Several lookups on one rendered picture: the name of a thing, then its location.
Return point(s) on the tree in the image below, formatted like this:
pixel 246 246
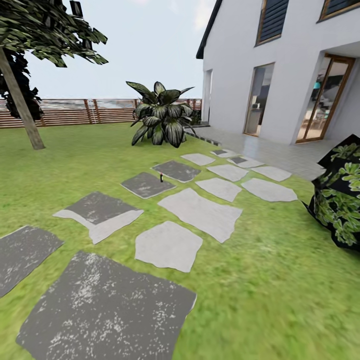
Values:
pixel 44 27
pixel 18 65

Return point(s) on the fixed window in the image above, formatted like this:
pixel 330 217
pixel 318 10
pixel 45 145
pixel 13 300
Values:
pixel 258 99

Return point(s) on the door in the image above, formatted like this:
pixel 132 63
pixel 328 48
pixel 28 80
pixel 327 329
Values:
pixel 329 82

